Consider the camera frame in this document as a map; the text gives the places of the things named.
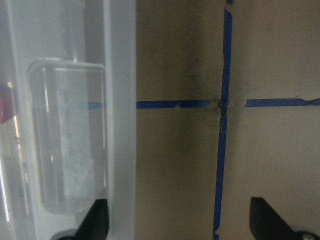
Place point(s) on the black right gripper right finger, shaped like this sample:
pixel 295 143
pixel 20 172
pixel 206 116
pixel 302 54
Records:
pixel 266 224

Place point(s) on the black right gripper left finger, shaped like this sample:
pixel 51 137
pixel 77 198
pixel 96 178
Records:
pixel 95 225

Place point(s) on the clear plastic storage box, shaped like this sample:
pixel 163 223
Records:
pixel 71 67

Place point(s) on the red block far side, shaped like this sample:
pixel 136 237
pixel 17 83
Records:
pixel 6 104

